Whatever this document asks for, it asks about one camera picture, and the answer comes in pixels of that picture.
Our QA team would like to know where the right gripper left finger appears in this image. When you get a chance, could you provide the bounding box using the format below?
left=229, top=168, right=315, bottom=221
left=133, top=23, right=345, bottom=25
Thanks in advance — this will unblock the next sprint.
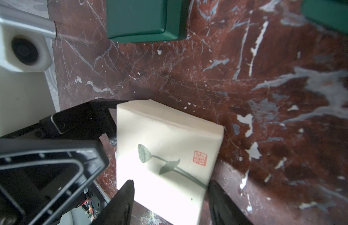
left=91, top=180, right=135, bottom=225

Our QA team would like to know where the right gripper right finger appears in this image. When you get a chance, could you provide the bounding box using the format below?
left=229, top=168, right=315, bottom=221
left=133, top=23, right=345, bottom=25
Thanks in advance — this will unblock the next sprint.
left=208, top=180, right=252, bottom=225

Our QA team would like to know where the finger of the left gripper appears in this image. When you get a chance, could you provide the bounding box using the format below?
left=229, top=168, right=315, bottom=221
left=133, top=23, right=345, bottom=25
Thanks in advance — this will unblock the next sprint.
left=0, top=139, right=109, bottom=225
left=0, top=98, right=126, bottom=146

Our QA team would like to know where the cream lotus box lid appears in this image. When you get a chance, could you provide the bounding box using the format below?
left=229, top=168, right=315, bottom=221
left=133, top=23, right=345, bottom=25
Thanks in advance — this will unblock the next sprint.
left=116, top=100, right=224, bottom=225

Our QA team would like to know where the green jewelry box left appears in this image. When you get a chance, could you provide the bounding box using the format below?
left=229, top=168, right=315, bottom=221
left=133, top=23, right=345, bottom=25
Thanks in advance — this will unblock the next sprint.
left=106, top=0, right=189, bottom=43

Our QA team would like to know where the green jewelry box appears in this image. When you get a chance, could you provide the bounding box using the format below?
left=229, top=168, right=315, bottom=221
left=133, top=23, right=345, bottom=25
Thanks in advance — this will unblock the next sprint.
left=301, top=0, right=348, bottom=35
left=106, top=0, right=189, bottom=43

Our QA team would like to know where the green jewelry box right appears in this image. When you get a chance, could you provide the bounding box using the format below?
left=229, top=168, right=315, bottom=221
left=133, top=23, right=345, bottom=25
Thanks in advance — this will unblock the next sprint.
left=301, top=0, right=348, bottom=35

